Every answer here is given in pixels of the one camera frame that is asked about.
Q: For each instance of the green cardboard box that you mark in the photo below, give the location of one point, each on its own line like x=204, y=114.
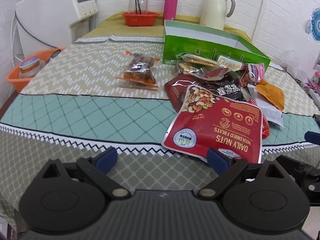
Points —
x=208, y=42

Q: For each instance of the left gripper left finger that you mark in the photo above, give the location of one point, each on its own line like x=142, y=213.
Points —
x=95, y=169

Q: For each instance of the cream thermos jug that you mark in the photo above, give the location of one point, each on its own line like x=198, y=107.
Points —
x=215, y=12

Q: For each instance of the pink thermos bottle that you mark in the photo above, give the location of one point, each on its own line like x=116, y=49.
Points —
x=170, y=8

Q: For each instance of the red plastic basket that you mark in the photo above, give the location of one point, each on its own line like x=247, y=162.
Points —
x=140, y=20

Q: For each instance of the container in orange basin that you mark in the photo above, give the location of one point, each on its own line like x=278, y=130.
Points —
x=30, y=67

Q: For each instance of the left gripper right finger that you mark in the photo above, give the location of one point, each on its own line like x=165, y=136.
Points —
x=228, y=169

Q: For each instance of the white water dispenser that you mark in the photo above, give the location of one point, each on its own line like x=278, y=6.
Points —
x=45, y=24

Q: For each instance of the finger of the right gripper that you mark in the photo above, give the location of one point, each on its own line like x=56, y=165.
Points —
x=312, y=137

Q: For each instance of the dark brown snack packet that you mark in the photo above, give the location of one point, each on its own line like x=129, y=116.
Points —
x=228, y=87

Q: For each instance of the orange trimmed dried fruit packet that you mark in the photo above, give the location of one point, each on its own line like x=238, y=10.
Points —
x=139, y=70

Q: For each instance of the blue paper fan decoration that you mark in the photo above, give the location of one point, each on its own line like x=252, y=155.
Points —
x=313, y=25

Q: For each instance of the orange yellow snack packet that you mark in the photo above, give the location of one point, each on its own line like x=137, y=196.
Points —
x=271, y=93

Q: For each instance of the red sausage packet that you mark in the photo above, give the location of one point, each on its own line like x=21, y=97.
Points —
x=208, y=73

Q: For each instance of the pink white snack packet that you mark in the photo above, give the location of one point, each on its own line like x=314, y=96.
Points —
x=253, y=74

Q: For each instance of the yellow table cloth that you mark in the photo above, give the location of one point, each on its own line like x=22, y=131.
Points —
x=115, y=25

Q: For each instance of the black straw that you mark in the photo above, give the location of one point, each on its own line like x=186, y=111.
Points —
x=137, y=6

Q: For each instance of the red daily nuts bag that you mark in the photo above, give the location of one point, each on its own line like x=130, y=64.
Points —
x=209, y=121

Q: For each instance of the patterned tablecloth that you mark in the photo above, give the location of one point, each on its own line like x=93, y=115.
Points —
x=76, y=108

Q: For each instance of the yellow label snack packet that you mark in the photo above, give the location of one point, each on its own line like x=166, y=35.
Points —
x=231, y=64

